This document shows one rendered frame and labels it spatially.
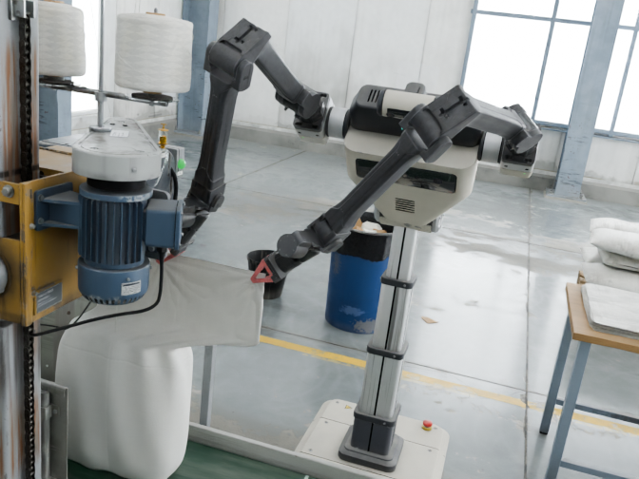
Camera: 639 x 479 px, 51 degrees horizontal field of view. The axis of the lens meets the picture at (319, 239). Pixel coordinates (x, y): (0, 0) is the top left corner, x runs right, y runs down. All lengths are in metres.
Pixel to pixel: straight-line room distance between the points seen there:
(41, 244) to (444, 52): 8.41
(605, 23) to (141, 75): 7.98
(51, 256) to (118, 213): 0.22
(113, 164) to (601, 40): 8.11
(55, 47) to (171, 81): 0.29
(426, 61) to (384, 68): 0.59
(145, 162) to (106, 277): 0.26
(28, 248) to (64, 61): 0.44
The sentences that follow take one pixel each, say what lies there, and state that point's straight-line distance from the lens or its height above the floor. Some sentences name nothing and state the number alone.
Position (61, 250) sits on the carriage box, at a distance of 1.60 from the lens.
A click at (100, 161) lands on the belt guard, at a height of 1.40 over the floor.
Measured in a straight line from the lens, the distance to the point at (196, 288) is 1.84.
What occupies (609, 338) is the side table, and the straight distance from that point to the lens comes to 2.70.
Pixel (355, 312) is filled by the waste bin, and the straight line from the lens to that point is 4.01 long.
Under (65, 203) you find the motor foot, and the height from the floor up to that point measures 1.29.
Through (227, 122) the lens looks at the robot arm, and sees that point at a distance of 1.62.
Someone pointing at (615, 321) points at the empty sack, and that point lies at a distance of 2.79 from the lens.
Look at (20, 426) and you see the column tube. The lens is 1.77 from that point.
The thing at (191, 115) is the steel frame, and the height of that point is 0.28.
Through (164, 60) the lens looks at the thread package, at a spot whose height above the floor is 1.60.
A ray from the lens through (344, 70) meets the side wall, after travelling 9.87.
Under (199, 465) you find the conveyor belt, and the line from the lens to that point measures 2.22.
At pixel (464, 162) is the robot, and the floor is 1.40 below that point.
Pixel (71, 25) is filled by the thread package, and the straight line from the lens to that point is 1.67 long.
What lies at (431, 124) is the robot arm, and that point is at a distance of 1.44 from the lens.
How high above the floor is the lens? 1.69
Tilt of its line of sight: 17 degrees down
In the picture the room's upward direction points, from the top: 7 degrees clockwise
